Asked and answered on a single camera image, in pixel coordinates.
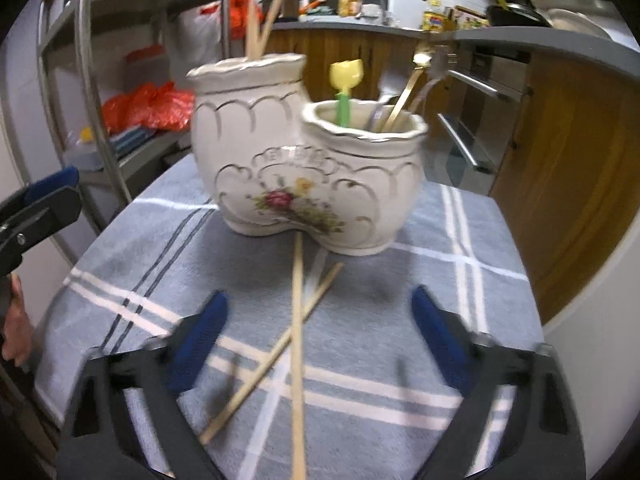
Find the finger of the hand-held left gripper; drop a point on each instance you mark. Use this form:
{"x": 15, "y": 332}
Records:
{"x": 50, "y": 210}

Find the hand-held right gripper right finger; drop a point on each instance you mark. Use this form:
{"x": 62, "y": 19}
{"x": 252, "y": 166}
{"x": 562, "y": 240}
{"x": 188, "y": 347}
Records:
{"x": 440, "y": 330}

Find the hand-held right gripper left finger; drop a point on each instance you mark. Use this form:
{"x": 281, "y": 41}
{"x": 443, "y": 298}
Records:
{"x": 200, "y": 340}

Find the white floral ceramic utensil holder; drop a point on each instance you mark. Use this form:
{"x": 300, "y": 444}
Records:
{"x": 250, "y": 135}

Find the gold fork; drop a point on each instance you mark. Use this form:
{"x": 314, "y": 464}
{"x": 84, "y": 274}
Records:
{"x": 402, "y": 95}

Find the green utensil with yellow head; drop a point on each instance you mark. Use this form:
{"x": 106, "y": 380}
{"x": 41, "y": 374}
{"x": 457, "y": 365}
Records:
{"x": 344, "y": 110}

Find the person's left hand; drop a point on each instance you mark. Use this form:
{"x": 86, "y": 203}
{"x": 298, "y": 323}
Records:
{"x": 17, "y": 325}

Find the grey plaid table cloth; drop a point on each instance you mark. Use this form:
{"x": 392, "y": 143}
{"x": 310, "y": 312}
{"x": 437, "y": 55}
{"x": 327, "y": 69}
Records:
{"x": 150, "y": 260}

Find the crumpled red plastic bag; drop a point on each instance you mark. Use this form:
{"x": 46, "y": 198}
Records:
{"x": 150, "y": 107}

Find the wooden kitchen cabinets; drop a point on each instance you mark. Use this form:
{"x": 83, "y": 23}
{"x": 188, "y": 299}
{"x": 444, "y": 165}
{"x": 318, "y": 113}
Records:
{"x": 575, "y": 160}

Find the built-in oven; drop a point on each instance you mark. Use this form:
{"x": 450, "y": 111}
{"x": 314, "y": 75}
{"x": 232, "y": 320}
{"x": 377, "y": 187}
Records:
{"x": 475, "y": 110}

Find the white plastic bag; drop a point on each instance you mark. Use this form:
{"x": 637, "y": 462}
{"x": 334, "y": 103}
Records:
{"x": 200, "y": 45}

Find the silver fork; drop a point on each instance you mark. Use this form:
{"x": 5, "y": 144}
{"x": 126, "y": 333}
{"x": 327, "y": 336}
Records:
{"x": 382, "y": 95}

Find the grey kitchen countertop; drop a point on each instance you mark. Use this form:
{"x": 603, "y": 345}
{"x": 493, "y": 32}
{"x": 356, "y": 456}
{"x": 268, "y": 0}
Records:
{"x": 500, "y": 40}

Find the yellow oil bottle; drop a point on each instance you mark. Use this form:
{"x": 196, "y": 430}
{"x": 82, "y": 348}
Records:
{"x": 434, "y": 21}

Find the colourful food box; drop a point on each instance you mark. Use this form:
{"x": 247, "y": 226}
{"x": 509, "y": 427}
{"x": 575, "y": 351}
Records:
{"x": 470, "y": 17}

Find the dark pressure cooker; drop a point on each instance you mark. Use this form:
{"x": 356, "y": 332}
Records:
{"x": 292, "y": 7}

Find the black wok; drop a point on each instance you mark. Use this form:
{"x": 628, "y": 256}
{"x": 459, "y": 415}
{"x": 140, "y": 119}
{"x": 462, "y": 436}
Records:
{"x": 515, "y": 15}

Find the metal kitchen faucet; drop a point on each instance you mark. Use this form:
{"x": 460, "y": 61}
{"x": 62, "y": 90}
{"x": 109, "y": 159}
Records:
{"x": 372, "y": 2}

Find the orange kitchen tool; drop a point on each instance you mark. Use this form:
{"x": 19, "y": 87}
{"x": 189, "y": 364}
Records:
{"x": 315, "y": 5}

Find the amber seasoning bottles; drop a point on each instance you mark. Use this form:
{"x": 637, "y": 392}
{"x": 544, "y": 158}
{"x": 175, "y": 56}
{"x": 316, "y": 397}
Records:
{"x": 350, "y": 4}

